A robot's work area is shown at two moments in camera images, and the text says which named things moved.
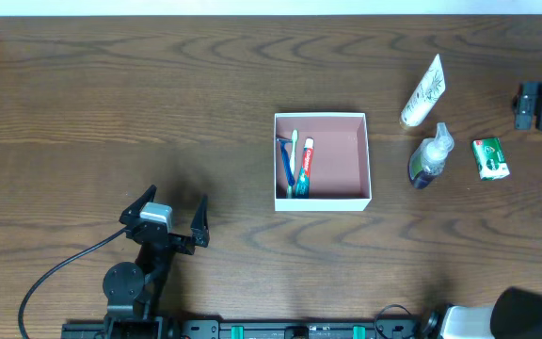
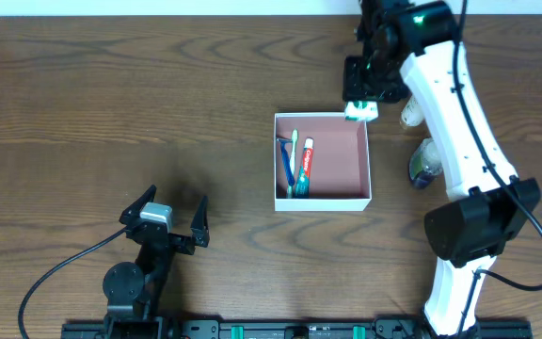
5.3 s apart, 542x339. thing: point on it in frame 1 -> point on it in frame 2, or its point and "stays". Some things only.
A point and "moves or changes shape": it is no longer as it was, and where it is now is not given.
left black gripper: (172, 238) stays
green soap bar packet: (490, 158) moves or changes shape
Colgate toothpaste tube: (302, 190) stays
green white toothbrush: (294, 138) stays
